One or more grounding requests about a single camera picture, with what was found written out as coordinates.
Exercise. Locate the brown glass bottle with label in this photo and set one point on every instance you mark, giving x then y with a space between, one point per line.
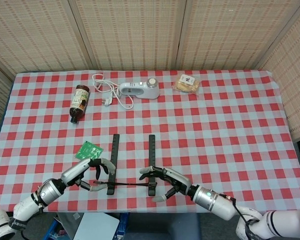
78 107

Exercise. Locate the black folding stand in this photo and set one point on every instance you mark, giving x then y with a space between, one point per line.
114 150

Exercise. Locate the white flat board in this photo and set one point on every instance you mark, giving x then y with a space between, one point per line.
97 225

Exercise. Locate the clear bag of cookies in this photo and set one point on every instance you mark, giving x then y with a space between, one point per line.
186 86

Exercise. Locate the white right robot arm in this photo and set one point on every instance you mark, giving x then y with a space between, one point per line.
210 197

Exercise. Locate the red white checkered tablecloth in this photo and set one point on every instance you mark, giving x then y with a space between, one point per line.
215 150

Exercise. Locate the white handheld garment steamer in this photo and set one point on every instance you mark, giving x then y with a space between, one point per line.
150 92

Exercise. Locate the blue plastic crate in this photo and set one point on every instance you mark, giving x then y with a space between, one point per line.
56 230

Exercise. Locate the green foil sachet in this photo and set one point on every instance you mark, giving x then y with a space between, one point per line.
88 150

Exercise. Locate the blue box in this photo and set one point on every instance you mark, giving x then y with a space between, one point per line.
122 225

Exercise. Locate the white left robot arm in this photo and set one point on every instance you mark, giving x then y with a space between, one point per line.
50 191

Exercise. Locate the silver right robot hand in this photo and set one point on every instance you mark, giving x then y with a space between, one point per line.
177 178

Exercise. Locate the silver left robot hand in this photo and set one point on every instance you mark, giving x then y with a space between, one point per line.
75 172

